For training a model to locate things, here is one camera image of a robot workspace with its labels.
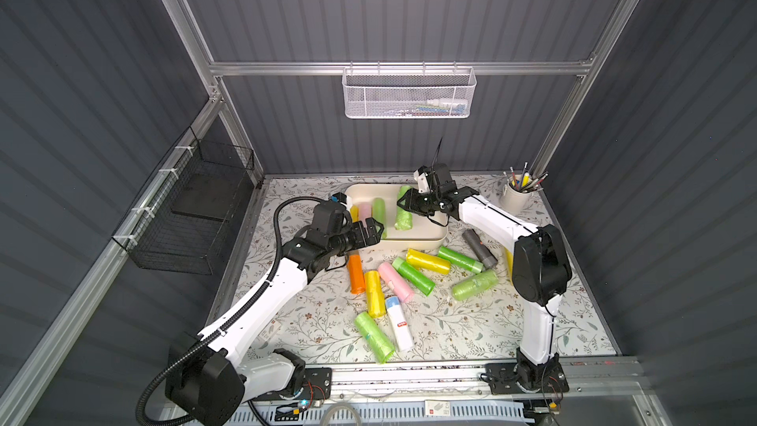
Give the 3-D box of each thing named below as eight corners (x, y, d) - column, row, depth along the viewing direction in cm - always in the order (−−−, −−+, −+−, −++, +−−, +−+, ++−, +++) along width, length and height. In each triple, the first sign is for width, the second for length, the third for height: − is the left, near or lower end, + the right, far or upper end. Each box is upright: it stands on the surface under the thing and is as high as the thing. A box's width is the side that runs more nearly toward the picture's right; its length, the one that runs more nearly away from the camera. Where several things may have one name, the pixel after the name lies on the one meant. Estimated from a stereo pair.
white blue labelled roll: (398, 353, 80) (398, 350, 77) (385, 302, 89) (385, 298, 86) (413, 349, 81) (414, 345, 78) (399, 299, 90) (399, 294, 87)
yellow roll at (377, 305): (369, 319, 86) (368, 315, 83) (364, 276, 94) (364, 271, 92) (387, 316, 86) (387, 312, 83) (381, 274, 95) (381, 269, 92)
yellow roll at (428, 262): (403, 266, 96) (404, 260, 93) (406, 253, 99) (407, 248, 96) (448, 277, 94) (450, 272, 91) (450, 264, 97) (452, 259, 94)
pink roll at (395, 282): (404, 304, 88) (405, 300, 86) (376, 271, 95) (376, 266, 93) (414, 296, 90) (415, 292, 87) (385, 264, 97) (385, 259, 94)
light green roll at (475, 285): (457, 305, 88) (460, 299, 85) (449, 292, 91) (452, 285, 87) (496, 286, 92) (501, 279, 88) (488, 274, 95) (492, 267, 91)
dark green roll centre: (389, 269, 96) (389, 264, 94) (397, 260, 98) (397, 255, 96) (427, 297, 90) (428, 293, 87) (434, 288, 92) (436, 283, 89)
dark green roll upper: (435, 259, 99) (436, 254, 96) (439, 250, 101) (440, 244, 98) (478, 278, 94) (481, 273, 91) (481, 268, 96) (484, 263, 94)
